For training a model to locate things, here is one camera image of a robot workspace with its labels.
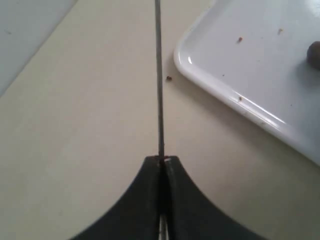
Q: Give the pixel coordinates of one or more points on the white rectangular plastic tray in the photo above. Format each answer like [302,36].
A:
[252,56]

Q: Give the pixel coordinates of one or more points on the red dried fruit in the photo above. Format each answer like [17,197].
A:
[313,55]

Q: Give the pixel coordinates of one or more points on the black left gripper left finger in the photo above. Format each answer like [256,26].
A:
[135,216]

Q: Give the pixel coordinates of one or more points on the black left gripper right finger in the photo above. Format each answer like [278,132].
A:
[192,216]

